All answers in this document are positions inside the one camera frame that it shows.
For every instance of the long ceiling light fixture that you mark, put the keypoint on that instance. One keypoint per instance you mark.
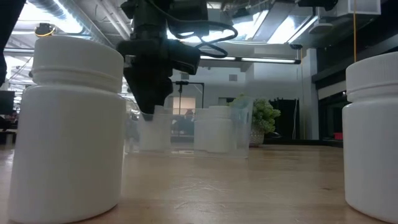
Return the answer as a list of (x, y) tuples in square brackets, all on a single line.
[(267, 59)]

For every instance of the small red box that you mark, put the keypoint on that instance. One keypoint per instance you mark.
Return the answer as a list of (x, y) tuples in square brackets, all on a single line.
[(338, 136)]

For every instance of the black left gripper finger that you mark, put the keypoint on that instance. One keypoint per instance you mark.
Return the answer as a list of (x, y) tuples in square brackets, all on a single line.
[(150, 93)]

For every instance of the black camera tripod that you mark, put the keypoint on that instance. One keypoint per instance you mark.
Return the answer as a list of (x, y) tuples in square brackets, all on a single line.
[(180, 93)]

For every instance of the clear plastic basket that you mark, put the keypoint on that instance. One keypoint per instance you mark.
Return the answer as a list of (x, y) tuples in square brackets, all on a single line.
[(242, 124)]

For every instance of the green potted succulent plant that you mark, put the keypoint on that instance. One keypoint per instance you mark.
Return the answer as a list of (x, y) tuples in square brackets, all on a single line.
[(264, 115)]

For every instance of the black computer monitor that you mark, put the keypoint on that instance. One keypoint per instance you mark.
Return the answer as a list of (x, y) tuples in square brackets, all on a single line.
[(6, 102)]

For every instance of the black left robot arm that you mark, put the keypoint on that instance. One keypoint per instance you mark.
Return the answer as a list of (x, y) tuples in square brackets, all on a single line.
[(155, 15)]

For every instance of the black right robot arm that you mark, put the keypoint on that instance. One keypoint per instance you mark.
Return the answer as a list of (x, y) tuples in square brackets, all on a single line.
[(317, 3)]

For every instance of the person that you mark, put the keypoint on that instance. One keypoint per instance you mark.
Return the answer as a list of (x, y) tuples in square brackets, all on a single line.
[(186, 123)]

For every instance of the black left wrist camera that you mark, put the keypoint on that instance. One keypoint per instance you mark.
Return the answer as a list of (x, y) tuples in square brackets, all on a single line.
[(185, 57)]

